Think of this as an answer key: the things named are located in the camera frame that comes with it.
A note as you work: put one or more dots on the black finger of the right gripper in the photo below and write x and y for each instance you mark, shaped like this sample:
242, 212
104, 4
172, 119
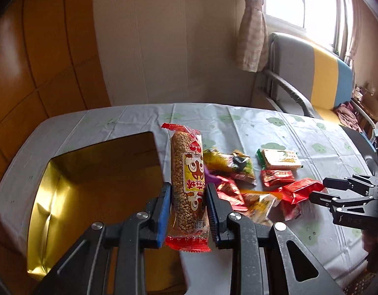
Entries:
360, 184
357, 205

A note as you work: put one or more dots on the wooden panel cabinet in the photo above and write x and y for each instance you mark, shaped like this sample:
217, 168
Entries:
49, 66

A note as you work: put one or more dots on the grey yellow blue sofa chair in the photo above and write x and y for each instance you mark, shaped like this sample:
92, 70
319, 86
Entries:
303, 79

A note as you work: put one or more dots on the purple snack packet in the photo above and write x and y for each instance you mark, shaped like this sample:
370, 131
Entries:
210, 178

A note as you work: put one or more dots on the clear orange nut snack bag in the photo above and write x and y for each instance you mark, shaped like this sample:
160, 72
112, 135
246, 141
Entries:
259, 204

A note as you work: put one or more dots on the small red snack packet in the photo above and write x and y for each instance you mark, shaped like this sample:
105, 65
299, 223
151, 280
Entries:
273, 178

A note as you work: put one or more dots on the red foil snack packet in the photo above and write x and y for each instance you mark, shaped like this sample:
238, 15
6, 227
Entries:
228, 191

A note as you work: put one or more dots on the large red snack bag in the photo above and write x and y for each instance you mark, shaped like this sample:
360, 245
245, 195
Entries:
295, 193

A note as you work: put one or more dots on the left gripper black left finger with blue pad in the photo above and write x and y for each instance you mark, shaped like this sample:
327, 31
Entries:
84, 268

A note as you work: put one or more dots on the yellow green clipped snack bag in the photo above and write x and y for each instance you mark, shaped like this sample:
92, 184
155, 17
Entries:
236, 165

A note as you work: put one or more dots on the pink plaid curtain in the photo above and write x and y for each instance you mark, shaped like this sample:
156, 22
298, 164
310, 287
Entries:
252, 47

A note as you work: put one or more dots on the long red puffed-rice snack bar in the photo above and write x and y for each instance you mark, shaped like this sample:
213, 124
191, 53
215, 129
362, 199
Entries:
189, 228

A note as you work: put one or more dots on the green white cracker pack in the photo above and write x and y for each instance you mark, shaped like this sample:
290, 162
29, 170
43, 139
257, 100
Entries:
278, 160

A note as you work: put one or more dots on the left gripper black right finger ribbed pad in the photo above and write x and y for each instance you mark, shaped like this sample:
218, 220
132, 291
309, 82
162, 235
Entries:
266, 259

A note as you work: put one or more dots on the gold metal tin box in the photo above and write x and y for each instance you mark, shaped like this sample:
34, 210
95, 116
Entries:
106, 182

